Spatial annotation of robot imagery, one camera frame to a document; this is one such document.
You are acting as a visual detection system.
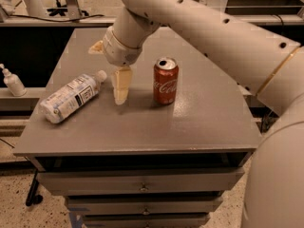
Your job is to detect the top grey drawer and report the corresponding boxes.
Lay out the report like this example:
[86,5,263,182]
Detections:
[37,167,244,196]

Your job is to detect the grey drawer cabinet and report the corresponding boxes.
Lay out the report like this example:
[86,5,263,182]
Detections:
[12,26,267,228]

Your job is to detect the clear plastic water bottle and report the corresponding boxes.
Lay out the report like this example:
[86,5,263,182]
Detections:
[40,70,107,124]

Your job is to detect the middle grey drawer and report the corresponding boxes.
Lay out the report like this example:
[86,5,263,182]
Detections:
[66,196,222,215]

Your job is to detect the bottom grey drawer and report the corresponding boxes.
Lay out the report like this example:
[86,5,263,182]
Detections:
[83,213,210,228]

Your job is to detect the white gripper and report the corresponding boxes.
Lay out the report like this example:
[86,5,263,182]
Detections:
[88,27,142,105]

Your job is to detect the grey metal frame rail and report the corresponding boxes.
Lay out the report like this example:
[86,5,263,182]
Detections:
[0,15,304,28]

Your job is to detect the black cable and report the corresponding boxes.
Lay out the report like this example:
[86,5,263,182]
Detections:
[9,13,105,24]

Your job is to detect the black caster wheel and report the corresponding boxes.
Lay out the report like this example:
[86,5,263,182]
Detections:
[26,173,43,207]

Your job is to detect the red Coca-Cola can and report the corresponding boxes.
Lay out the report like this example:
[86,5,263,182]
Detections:
[153,57,179,105]

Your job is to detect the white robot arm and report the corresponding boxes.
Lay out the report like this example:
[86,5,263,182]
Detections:
[93,0,304,228]

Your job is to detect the grey drawer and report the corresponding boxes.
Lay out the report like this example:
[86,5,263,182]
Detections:
[66,196,222,215]
[83,213,210,228]
[37,167,244,196]

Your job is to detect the white pump dispenser bottle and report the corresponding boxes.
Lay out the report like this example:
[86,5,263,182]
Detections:
[0,64,27,97]

